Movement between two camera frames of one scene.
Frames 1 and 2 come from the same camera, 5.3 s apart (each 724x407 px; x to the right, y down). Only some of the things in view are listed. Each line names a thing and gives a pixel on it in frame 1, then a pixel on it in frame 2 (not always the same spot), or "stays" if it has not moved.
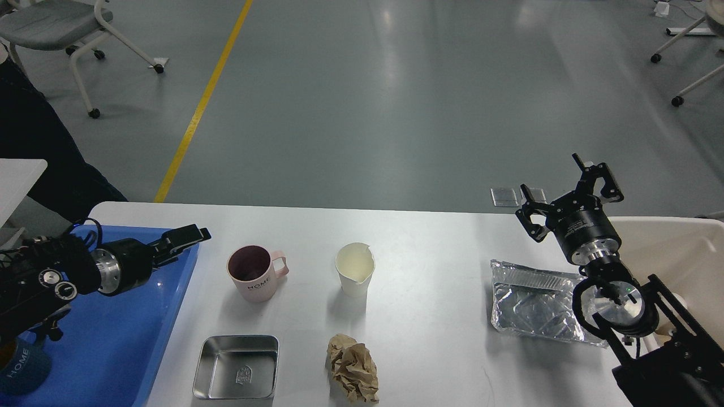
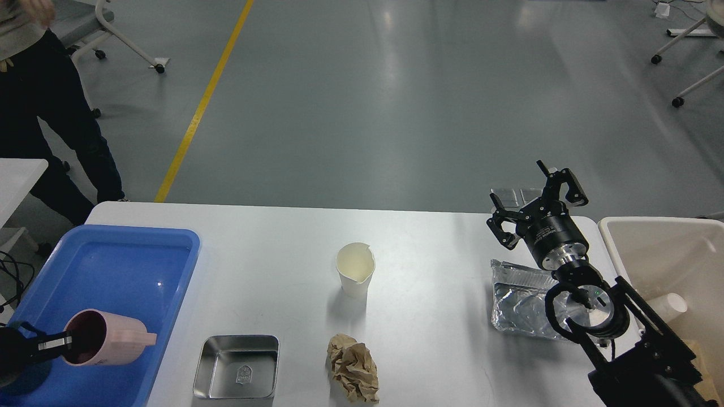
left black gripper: [122, 264] → [18, 352]
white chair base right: [714, 18] stays
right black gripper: [578, 220] → [546, 226]
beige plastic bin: [685, 257] stays
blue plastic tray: [111, 344] stays
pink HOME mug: [251, 267] → [101, 338]
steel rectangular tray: [237, 366] stays
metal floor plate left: [504, 197] stays
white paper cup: [355, 263] stays
